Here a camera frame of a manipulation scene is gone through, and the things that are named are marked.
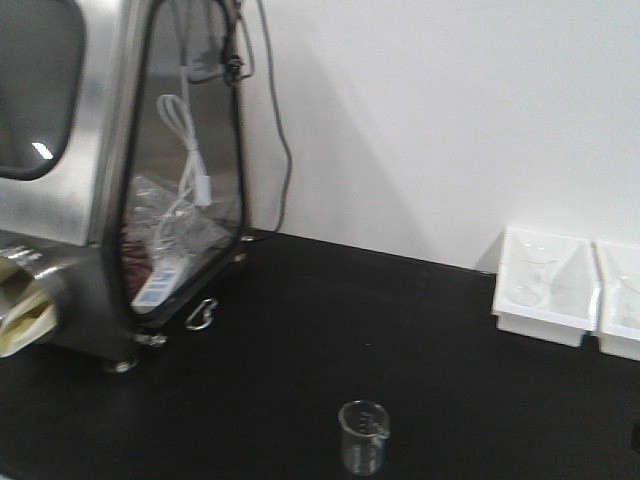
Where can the cream rubber glove sleeve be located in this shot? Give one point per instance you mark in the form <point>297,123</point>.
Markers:
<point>28,311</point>

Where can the tall clear glass beaker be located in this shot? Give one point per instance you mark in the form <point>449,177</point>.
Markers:
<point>530,273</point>

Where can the stainless steel glove box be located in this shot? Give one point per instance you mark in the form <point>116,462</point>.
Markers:
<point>122,180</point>

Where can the small clear glass beaker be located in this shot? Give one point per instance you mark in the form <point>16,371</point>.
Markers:
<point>365,428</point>

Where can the white plastic bin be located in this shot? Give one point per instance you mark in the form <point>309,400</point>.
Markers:
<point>569,310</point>
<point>619,306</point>

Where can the left white plastic bin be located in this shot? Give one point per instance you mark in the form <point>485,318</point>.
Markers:
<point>569,310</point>

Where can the middle white plastic bin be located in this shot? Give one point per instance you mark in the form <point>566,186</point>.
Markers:
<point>619,306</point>

